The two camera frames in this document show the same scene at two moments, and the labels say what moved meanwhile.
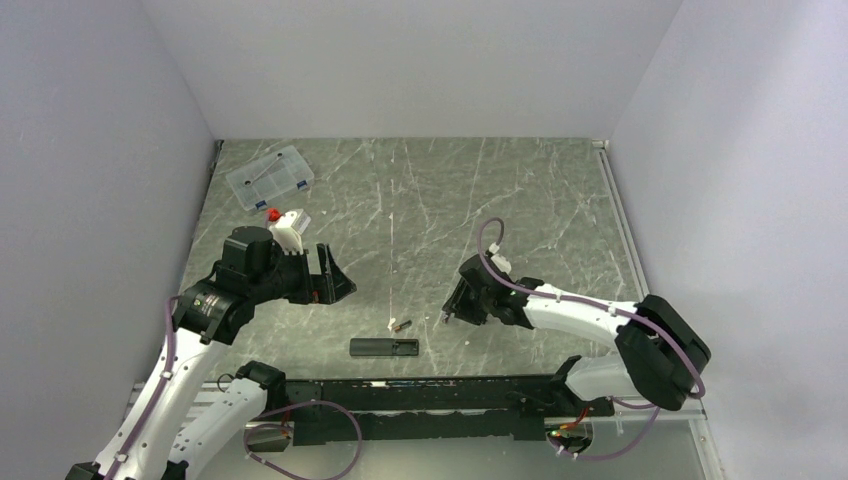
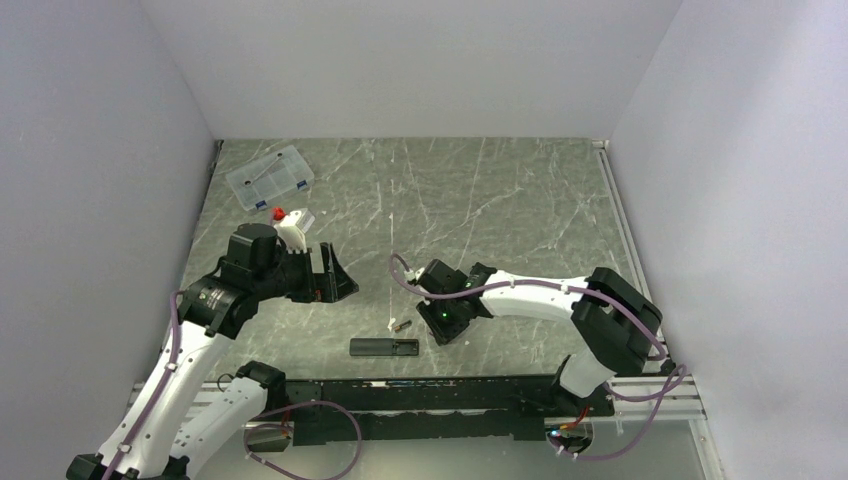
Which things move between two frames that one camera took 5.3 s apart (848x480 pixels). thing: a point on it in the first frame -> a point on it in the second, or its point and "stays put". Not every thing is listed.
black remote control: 384,346 stays put
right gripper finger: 457,300 -> 431,322
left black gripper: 313,287 stays put
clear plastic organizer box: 270,180 stays put
